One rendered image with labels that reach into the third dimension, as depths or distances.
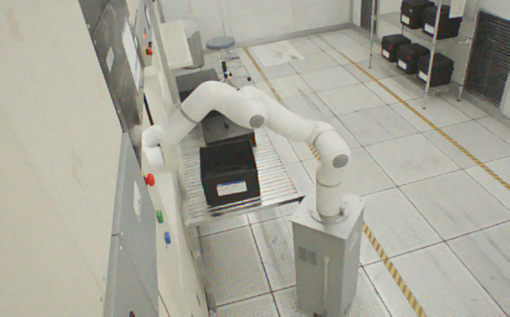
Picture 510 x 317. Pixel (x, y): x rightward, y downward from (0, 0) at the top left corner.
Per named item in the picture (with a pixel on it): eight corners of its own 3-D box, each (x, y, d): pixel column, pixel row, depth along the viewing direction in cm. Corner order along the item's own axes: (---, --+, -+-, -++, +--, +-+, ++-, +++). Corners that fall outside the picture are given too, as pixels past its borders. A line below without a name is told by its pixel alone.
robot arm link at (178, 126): (176, 90, 140) (127, 144, 148) (182, 113, 128) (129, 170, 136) (194, 102, 145) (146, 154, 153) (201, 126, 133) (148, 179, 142)
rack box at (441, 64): (413, 77, 404) (415, 55, 389) (435, 73, 407) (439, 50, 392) (428, 88, 379) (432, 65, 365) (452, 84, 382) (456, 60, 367)
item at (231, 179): (206, 206, 185) (199, 179, 176) (204, 172, 208) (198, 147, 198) (261, 196, 187) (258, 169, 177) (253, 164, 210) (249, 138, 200)
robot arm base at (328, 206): (355, 201, 176) (357, 171, 166) (341, 229, 164) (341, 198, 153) (318, 191, 186) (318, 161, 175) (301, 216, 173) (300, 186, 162)
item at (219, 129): (258, 146, 224) (255, 127, 217) (209, 158, 219) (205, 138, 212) (246, 122, 248) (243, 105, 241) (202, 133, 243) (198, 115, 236)
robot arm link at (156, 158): (125, 148, 141) (126, 164, 134) (159, 139, 143) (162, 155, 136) (131, 164, 146) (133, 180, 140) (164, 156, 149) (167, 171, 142)
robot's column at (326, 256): (358, 291, 220) (367, 199, 177) (341, 331, 201) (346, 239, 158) (315, 275, 234) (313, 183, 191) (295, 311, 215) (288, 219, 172)
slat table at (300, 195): (308, 287, 227) (305, 195, 184) (212, 312, 219) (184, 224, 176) (258, 166, 333) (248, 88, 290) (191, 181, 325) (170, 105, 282)
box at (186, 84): (227, 116, 258) (221, 83, 243) (186, 126, 253) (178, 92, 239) (219, 98, 281) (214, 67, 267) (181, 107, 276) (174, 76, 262)
